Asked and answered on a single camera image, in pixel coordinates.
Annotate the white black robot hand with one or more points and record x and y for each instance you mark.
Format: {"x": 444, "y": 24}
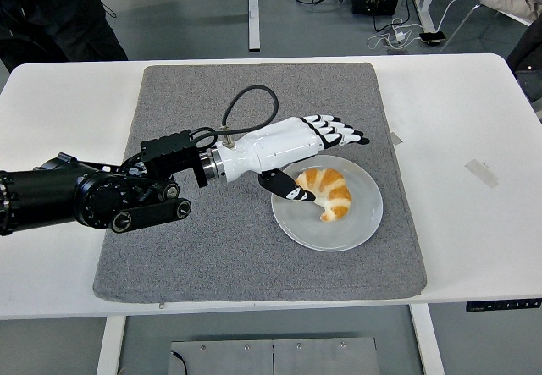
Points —
{"x": 275, "y": 146}

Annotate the golden croissant bread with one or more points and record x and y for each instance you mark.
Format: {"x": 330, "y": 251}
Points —
{"x": 334, "y": 193}

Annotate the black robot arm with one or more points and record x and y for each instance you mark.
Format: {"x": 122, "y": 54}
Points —
{"x": 42, "y": 197}

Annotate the pale grey round plate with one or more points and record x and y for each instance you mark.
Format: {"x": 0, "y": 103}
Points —
{"x": 339, "y": 235}

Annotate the grey metal plate with screws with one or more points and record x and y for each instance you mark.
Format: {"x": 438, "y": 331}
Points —
{"x": 296, "y": 360}

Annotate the small grey tape piece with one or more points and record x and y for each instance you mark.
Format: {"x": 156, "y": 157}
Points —
{"x": 397, "y": 138}

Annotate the grey fabric mat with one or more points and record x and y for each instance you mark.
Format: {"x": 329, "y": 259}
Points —
{"x": 211, "y": 265}

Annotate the white background table leg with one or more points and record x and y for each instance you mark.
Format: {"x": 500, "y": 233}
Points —
{"x": 427, "y": 7}
{"x": 253, "y": 11}

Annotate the black smartphone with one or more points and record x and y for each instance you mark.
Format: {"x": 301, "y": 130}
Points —
{"x": 432, "y": 37}

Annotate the long grey tape strip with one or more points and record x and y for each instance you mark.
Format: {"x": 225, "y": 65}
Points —
{"x": 482, "y": 173}

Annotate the person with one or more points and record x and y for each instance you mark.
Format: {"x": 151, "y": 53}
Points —
{"x": 51, "y": 11}

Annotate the dark garment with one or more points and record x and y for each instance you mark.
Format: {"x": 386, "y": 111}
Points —
{"x": 529, "y": 62}

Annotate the black table control panel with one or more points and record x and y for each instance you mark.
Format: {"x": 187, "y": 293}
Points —
{"x": 504, "y": 305}

